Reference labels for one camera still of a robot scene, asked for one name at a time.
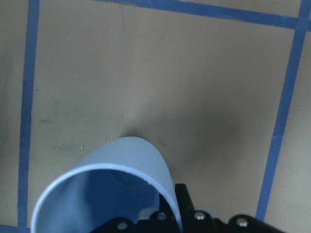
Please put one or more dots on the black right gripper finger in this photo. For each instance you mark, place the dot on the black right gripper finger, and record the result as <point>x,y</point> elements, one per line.
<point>185,204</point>

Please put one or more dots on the blue cup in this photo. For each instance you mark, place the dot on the blue cup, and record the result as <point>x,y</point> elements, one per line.
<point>119,179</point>

